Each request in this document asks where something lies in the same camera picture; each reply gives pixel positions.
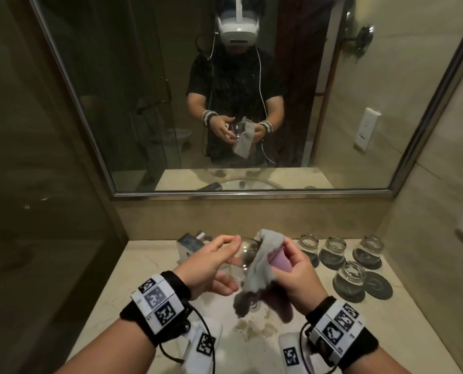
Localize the person's left hand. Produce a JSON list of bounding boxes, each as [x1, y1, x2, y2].
[[173, 234, 242, 300]]

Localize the person's right hand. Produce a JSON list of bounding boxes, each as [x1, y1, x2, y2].
[[268, 237, 330, 314]]

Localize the clear stemmed glass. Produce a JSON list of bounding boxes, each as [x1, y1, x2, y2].
[[220, 236, 264, 279]]

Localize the grey and purple cleaning cloth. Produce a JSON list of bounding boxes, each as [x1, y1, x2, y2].
[[233, 229, 295, 324]]

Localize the person's left forearm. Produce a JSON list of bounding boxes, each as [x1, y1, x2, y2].
[[55, 316, 159, 374]]

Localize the person's right forearm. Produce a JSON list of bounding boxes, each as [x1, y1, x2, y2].
[[354, 344, 416, 374]]

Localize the clear glass tumbler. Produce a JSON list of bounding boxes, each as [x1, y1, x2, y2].
[[297, 233, 320, 268], [333, 261, 368, 300], [352, 235, 384, 268], [319, 236, 347, 269]]

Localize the chrome faucet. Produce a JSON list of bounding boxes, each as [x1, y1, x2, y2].
[[176, 231, 213, 266]]

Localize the black wristband with marker tags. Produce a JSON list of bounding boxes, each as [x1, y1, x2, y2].
[[305, 296, 380, 373], [119, 270, 193, 348]]

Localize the sink basin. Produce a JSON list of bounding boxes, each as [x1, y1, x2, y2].
[[198, 269, 307, 374]]

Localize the glass shower partition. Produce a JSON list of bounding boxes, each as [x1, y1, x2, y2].
[[0, 0, 128, 374]]

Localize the black cable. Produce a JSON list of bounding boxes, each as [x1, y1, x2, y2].
[[299, 322, 314, 353], [158, 303, 213, 364]]

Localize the white wrist camera with marker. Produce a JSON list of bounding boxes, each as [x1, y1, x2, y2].
[[278, 332, 314, 374], [179, 318, 224, 374]]

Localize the wall mirror with metal frame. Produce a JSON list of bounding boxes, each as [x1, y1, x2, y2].
[[28, 0, 463, 202]]

